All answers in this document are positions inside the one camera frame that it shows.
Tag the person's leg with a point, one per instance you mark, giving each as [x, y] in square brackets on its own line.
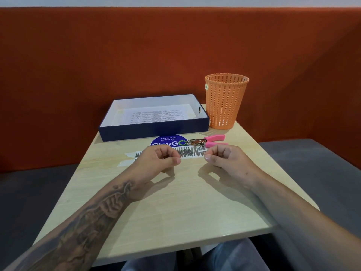
[149, 262]
[234, 255]

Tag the white tape piece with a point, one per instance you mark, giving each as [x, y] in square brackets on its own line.
[131, 154]
[127, 162]

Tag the orange plastic mesh basket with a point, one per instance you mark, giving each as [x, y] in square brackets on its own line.
[224, 104]

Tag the person's right hand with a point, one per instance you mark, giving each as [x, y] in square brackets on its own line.
[234, 166]

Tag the person's left thumb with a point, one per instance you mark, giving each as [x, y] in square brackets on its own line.
[170, 161]

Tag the person's right forearm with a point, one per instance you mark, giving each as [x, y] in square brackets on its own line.
[304, 225]

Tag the person's right leg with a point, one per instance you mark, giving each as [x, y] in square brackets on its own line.
[234, 255]

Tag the round blue sticker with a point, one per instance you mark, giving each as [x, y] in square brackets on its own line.
[166, 140]

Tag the scribbled white paper strip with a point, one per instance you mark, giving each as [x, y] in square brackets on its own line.
[190, 151]

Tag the person's left forearm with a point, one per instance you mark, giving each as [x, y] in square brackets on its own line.
[84, 222]

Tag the orange upholstered bench backrest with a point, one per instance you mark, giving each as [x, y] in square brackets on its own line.
[141, 53]

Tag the printed white paper sheet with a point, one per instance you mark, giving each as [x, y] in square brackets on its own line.
[158, 114]

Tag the person's left hand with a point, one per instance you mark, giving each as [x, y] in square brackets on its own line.
[149, 166]

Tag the navy blue box tray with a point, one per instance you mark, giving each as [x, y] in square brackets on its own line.
[153, 128]

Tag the person's left leg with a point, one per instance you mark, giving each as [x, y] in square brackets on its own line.
[149, 262]

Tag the grey bench seat cushion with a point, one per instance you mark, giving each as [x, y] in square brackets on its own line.
[318, 172]

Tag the person's right thumb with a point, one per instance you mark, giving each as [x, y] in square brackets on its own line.
[213, 160]

